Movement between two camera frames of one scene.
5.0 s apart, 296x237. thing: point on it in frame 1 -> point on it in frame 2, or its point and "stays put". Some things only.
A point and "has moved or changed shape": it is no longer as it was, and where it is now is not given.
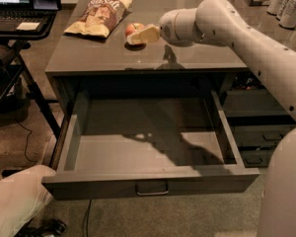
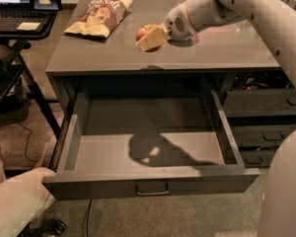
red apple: x=132 y=28 has moved or changed shape
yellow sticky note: x=28 y=26 stays put
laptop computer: x=11 y=6 stays put
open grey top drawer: x=148 y=143 stays put
